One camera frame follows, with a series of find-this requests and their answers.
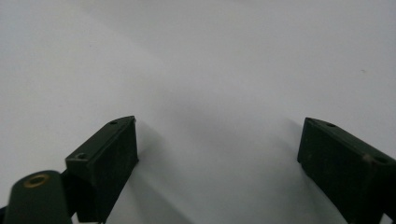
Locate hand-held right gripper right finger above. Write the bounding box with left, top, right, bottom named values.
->
left=296, top=117, right=396, bottom=224

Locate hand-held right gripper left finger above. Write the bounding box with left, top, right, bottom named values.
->
left=64, top=115, right=139, bottom=224

